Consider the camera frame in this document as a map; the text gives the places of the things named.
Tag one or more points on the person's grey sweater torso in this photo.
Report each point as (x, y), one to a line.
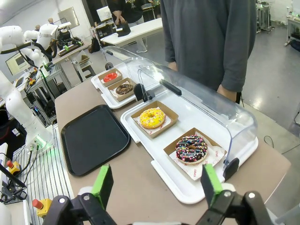
(199, 30)

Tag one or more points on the small white display case base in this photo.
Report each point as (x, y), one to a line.
(103, 96)

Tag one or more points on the black plastic serving tray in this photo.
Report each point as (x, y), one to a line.
(93, 140)

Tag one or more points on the cardboard box of nut donut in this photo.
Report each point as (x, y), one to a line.
(124, 97)

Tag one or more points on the red glazed donut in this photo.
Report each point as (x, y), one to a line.
(107, 78)

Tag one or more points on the background person in black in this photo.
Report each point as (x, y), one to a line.
(131, 10)

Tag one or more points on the aluminium frame workbench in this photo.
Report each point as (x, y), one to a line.
(293, 30)

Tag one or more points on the chocolate donut with nuts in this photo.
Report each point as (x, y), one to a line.
(120, 90)

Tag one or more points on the white background table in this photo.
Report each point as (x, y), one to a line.
(140, 30)

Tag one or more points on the chocolate donut with colourful sprinkles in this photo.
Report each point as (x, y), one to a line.
(182, 152)

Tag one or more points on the yellow emergency stop box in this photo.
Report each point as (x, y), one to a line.
(14, 167)
(44, 207)

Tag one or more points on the large clear display case lid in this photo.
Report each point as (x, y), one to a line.
(206, 105)

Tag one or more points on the grey whiteboard panel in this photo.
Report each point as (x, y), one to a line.
(69, 17)

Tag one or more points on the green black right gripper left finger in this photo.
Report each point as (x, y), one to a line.
(103, 185)

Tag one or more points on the printed paper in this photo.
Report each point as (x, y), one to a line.
(138, 123)
(215, 154)

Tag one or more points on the white slatted aluminium platform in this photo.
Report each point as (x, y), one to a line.
(50, 175)

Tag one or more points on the small clear display case lid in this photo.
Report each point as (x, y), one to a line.
(126, 61)

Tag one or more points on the cardboard box of red donut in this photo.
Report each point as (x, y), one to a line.
(117, 71)

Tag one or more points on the yellow sprinkled donut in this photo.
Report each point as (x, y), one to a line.
(146, 122)

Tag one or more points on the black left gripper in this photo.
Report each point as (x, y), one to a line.
(68, 39)

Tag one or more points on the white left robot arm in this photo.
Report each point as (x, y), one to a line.
(16, 107)

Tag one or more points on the large white display case base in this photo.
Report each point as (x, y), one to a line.
(150, 150)

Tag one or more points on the cardboard box of sprinkle donut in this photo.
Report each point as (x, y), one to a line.
(170, 147)

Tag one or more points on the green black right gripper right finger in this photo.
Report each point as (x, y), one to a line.
(211, 185)

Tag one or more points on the person's left forearm grey sleeve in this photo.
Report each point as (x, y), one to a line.
(239, 68)

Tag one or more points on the printed paper under sprinkle donut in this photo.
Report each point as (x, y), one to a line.
(215, 154)

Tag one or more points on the person's right hand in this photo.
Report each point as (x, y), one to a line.
(173, 66)

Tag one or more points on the cardboard box of yellow donut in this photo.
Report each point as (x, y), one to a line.
(170, 118)

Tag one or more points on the black bag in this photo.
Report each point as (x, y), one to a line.
(123, 29)

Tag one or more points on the computer monitor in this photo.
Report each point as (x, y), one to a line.
(17, 63)

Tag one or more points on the person's left hand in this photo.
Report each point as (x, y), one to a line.
(226, 92)

